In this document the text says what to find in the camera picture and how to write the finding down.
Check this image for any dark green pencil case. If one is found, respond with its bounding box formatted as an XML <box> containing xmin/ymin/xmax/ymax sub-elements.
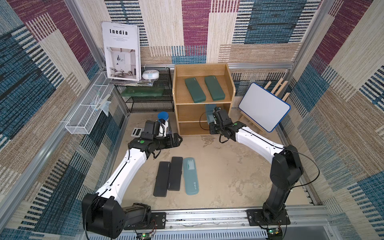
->
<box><xmin>205</xmin><ymin>76</ymin><xmax>226</xmax><ymax>101</ymax></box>
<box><xmin>185</xmin><ymin>78</ymin><xmax>206</xmax><ymax>103</ymax></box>

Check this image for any black pencil case left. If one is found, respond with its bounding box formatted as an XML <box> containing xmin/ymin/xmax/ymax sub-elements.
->
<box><xmin>153</xmin><ymin>162</ymin><xmax>171</xmax><ymax>198</ymax></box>

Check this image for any Inedia magazine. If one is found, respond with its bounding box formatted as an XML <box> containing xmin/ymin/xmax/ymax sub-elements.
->
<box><xmin>102</xmin><ymin>22</ymin><xmax>142</xmax><ymax>82</ymax></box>

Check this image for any aluminium front rail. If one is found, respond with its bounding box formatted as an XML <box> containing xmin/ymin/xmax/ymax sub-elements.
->
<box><xmin>118</xmin><ymin>205</ymin><xmax>342</xmax><ymax>240</ymax></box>

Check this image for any black pencil case right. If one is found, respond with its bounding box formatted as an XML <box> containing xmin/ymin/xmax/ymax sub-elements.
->
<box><xmin>168</xmin><ymin>157</ymin><xmax>184</xmax><ymax>191</ymax></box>

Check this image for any white board blue frame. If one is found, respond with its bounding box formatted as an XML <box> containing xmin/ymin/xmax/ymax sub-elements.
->
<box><xmin>238</xmin><ymin>82</ymin><xmax>292</xmax><ymax>133</ymax></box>

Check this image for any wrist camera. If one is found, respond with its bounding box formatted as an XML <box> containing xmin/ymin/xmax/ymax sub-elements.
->
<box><xmin>213</xmin><ymin>107</ymin><xmax>221</xmax><ymax>118</ymax></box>
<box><xmin>158</xmin><ymin>119</ymin><xmax>169</xmax><ymax>137</ymax></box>

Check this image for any light teal pencil case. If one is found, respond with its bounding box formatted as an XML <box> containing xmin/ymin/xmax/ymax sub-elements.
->
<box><xmin>183</xmin><ymin>158</ymin><xmax>199</xmax><ymax>196</ymax></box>
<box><xmin>205</xmin><ymin>104</ymin><xmax>217</xmax><ymax>124</ymax></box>

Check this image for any white round device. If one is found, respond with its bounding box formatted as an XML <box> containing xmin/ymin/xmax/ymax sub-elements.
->
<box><xmin>142</xmin><ymin>70</ymin><xmax>160</xmax><ymax>80</ymax></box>

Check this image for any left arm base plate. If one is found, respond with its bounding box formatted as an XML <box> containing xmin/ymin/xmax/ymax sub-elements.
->
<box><xmin>124</xmin><ymin>212</ymin><xmax>167</xmax><ymax>231</ymax></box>

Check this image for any black wire rack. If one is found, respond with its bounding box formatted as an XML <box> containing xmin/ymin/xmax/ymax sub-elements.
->
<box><xmin>115</xmin><ymin>68</ymin><xmax>175</xmax><ymax>113</ymax></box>

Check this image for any white calculator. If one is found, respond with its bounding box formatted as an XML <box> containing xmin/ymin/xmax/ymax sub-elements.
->
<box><xmin>131</xmin><ymin>127</ymin><xmax>144</xmax><ymax>138</ymax></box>

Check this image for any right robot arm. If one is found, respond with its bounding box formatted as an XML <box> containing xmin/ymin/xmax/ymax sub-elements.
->
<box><xmin>210</xmin><ymin>107</ymin><xmax>304</xmax><ymax>225</ymax></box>

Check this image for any black pencil case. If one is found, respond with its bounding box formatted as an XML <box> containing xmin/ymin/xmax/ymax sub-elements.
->
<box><xmin>153</xmin><ymin>162</ymin><xmax>171</xmax><ymax>198</ymax></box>
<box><xmin>168</xmin><ymin>157</ymin><xmax>184</xmax><ymax>191</ymax></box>

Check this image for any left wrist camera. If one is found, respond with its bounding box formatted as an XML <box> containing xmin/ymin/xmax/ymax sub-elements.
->
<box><xmin>158</xmin><ymin>119</ymin><xmax>169</xmax><ymax>137</ymax></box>

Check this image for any wooden three-tier shelf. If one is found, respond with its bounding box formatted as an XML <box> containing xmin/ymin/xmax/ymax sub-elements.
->
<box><xmin>172</xmin><ymin>64</ymin><xmax>236</xmax><ymax>136</ymax></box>

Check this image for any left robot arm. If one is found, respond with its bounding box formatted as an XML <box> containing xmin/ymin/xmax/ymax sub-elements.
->
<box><xmin>82</xmin><ymin>121</ymin><xmax>183</xmax><ymax>239</ymax></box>

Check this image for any blue-lid pencil canister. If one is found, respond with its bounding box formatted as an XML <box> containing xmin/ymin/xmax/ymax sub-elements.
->
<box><xmin>158</xmin><ymin>112</ymin><xmax>172</xmax><ymax>135</ymax></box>

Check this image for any wooden easel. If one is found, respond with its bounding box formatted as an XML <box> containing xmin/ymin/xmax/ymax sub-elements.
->
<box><xmin>238</xmin><ymin>77</ymin><xmax>291</xmax><ymax>136</ymax></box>

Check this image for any white wire basket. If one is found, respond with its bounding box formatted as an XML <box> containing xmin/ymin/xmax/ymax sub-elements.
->
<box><xmin>65</xmin><ymin>85</ymin><xmax>113</xmax><ymax>135</ymax></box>

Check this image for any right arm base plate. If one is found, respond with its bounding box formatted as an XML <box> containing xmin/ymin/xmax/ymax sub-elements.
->
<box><xmin>246</xmin><ymin>209</ymin><xmax>291</xmax><ymax>228</ymax></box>

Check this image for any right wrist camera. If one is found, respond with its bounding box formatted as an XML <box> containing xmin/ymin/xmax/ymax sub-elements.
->
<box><xmin>213</xmin><ymin>107</ymin><xmax>221</xmax><ymax>118</ymax></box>

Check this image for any green cutting mat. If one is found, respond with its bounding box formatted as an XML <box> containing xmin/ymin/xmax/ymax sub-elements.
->
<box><xmin>121</xmin><ymin>87</ymin><xmax>164</xmax><ymax>98</ymax></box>

